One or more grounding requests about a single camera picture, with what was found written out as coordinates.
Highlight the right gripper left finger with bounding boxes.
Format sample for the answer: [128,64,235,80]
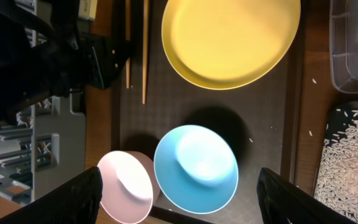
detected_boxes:
[0,166,103,224]

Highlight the light blue bowl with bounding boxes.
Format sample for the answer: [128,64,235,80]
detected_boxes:
[154,125,239,215]

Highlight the grey plastic dish rack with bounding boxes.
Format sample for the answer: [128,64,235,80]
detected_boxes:
[0,0,86,208]

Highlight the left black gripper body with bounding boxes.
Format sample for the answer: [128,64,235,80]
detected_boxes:
[81,34,132,90]

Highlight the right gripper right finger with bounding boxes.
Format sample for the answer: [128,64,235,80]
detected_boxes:
[257,167,354,224]

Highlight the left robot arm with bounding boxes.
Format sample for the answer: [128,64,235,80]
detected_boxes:
[0,1,134,129]

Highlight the yellow round plate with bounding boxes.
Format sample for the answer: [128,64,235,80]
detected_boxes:
[161,0,301,90]

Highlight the dark brown serving tray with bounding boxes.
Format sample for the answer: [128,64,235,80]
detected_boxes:
[111,1,301,223]

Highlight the wooden chopstick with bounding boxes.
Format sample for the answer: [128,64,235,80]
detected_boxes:
[126,0,131,89]
[142,0,150,105]

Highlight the spilled rice food waste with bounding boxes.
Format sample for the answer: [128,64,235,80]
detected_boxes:
[314,108,358,224]

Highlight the white pink-rimmed bowl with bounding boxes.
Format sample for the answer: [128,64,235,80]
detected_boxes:
[98,151,160,224]

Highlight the clear plastic bin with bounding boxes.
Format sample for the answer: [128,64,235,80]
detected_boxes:
[329,0,358,94]

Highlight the black waste tray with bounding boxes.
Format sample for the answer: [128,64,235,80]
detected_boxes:
[311,101,358,224]

